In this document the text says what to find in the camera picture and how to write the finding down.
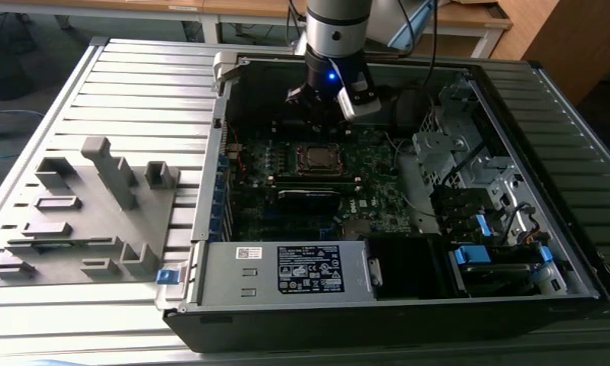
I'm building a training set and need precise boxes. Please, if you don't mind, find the metal socket cover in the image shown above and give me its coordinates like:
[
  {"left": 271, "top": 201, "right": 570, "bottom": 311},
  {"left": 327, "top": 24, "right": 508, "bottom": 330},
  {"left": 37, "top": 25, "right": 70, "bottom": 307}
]
[{"left": 294, "top": 143, "right": 346, "bottom": 175}]

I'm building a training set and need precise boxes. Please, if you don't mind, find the CPU socket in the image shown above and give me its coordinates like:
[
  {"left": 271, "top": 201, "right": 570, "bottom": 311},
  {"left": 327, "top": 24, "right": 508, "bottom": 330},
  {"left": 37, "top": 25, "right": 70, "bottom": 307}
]
[{"left": 292, "top": 143, "right": 350, "bottom": 177}]

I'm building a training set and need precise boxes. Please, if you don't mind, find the pale blue teach pendant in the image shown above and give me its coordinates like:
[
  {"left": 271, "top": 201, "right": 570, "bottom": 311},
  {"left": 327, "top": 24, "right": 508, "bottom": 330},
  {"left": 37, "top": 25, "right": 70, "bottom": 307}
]
[{"left": 388, "top": 0, "right": 439, "bottom": 50}]

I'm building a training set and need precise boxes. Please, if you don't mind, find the RAM stick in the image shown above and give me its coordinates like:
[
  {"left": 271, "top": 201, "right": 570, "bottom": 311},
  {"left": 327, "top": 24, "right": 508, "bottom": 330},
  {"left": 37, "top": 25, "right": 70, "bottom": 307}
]
[{"left": 272, "top": 173, "right": 359, "bottom": 188}]

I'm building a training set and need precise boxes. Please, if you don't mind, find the metal drive cage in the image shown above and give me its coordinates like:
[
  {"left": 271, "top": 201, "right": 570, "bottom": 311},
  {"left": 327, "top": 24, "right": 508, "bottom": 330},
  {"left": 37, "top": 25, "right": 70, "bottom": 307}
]
[{"left": 410, "top": 82, "right": 519, "bottom": 184}]

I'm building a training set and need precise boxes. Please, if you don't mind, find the green motherboard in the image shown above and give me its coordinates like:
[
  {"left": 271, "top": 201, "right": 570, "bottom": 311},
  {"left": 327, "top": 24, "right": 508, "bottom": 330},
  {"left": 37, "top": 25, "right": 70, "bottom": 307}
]
[{"left": 221, "top": 124, "right": 431, "bottom": 243}]

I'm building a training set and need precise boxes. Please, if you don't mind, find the black graphics card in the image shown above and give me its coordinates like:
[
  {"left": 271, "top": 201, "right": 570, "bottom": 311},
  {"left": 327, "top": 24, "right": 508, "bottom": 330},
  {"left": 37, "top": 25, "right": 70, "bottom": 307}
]
[{"left": 275, "top": 188, "right": 342, "bottom": 226}]

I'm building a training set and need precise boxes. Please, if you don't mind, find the chipset heatsink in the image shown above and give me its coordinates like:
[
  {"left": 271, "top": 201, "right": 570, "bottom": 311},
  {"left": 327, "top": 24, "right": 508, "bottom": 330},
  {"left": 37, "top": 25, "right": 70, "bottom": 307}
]
[{"left": 340, "top": 218, "right": 372, "bottom": 236}]

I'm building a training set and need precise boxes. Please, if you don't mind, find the wooden cabinet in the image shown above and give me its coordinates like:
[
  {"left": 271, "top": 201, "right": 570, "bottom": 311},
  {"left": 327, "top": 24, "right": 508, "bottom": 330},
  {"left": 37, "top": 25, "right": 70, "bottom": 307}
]
[{"left": 490, "top": 0, "right": 610, "bottom": 106}]

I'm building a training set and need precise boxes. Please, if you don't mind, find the blue disk carrier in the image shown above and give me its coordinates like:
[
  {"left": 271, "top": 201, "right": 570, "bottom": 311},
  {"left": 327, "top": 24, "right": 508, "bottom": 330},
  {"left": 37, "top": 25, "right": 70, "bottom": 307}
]
[{"left": 448, "top": 243, "right": 492, "bottom": 265}]

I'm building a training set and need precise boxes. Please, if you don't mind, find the silver power supply unit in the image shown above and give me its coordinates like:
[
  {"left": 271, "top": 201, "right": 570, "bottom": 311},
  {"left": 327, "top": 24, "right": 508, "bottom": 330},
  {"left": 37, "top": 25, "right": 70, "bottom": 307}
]
[{"left": 195, "top": 239, "right": 375, "bottom": 307}]

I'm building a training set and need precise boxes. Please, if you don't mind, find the grey parts rack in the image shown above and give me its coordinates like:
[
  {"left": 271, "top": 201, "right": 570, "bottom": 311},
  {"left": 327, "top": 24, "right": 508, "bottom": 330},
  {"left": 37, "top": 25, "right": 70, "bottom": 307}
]
[{"left": 0, "top": 136, "right": 182, "bottom": 287}]

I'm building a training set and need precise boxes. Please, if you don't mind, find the black chair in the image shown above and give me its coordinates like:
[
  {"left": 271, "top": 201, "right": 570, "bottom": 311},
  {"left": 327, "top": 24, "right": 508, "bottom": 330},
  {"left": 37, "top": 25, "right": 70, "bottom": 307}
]
[{"left": 0, "top": 10, "right": 37, "bottom": 102}]

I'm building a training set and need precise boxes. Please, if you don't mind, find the black hard disk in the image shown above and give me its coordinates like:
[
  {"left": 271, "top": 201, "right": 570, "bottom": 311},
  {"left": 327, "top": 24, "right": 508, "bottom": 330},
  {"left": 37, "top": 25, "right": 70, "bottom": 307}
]
[{"left": 456, "top": 262, "right": 538, "bottom": 297}]

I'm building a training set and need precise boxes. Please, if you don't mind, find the black open PC case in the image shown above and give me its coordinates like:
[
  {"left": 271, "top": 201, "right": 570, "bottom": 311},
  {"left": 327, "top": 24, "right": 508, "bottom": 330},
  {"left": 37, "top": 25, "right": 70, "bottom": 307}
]
[{"left": 161, "top": 51, "right": 610, "bottom": 354}]

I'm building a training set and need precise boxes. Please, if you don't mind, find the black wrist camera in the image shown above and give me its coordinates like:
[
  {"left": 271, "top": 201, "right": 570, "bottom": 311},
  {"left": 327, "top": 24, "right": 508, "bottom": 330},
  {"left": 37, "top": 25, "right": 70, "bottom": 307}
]
[{"left": 284, "top": 86, "right": 315, "bottom": 107}]

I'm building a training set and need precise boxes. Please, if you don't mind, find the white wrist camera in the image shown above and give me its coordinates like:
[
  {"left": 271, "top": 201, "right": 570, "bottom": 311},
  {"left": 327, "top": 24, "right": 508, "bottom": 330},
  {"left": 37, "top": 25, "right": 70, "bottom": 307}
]
[{"left": 335, "top": 78, "right": 383, "bottom": 124}]

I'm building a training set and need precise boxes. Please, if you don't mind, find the black looped case cable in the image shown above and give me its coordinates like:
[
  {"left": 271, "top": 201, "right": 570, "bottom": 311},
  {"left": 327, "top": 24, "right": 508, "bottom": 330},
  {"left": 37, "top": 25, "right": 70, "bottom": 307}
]
[{"left": 388, "top": 81, "right": 435, "bottom": 136}]

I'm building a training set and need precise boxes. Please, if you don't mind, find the grey case handle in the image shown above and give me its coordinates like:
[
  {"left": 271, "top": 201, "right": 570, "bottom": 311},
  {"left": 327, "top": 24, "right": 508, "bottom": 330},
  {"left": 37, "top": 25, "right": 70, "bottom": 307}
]
[{"left": 210, "top": 51, "right": 241, "bottom": 93}]

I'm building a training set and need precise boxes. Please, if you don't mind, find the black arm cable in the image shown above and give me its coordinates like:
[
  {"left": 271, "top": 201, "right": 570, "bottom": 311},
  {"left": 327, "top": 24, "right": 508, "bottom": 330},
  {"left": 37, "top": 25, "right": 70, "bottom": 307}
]
[
  {"left": 418, "top": 0, "right": 439, "bottom": 92},
  {"left": 395, "top": 0, "right": 416, "bottom": 58}
]

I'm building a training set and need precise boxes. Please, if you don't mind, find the wooden desk white frame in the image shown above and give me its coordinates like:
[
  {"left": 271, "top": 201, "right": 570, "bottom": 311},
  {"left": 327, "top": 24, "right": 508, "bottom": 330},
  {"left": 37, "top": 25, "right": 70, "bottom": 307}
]
[{"left": 202, "top": 0, "right": 512, "bottom": 59}]

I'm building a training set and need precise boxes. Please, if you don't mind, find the coloured wire bundle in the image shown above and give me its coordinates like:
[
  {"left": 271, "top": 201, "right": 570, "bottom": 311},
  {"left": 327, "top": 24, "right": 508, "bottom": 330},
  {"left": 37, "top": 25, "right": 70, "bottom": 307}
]
[{"left": 518, "top": 224, "right": 550, "bottom": 247}]

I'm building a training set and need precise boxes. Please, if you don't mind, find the blue floor cable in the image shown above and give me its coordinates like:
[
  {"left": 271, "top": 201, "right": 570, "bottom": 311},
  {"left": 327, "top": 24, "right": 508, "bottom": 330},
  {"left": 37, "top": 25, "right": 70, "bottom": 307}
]
[{"left": 0, "top": 108, "right": 46, "bottom": 158}]

